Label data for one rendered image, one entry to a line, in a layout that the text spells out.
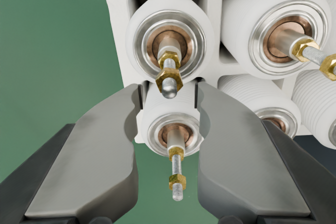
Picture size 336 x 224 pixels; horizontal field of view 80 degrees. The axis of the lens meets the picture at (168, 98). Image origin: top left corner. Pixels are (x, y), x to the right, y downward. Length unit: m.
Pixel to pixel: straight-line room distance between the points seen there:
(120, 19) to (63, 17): 0.24
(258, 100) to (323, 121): 0.09
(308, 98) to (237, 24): 0.17
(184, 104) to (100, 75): 0.32
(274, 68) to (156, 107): 0.14
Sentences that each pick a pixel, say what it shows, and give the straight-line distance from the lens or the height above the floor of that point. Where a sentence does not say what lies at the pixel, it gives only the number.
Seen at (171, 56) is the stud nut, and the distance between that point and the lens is 0.17.
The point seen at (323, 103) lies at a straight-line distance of 0.33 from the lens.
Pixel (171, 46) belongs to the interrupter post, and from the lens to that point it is 0.18.
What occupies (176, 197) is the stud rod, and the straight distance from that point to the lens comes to 0.21.
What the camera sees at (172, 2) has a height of 0.25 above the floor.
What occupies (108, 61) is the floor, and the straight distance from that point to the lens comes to 0.51.
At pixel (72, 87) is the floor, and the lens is 0.57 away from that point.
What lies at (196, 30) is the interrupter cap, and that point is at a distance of 0.21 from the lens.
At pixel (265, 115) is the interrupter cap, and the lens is 0.28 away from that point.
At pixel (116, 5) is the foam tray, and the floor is 0.18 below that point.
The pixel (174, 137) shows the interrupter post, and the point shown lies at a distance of 0.26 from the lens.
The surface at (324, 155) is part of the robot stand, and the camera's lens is 0.61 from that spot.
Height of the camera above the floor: 0.46
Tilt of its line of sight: 60 degrees down
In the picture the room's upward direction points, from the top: 179 degrees counter-clockwise
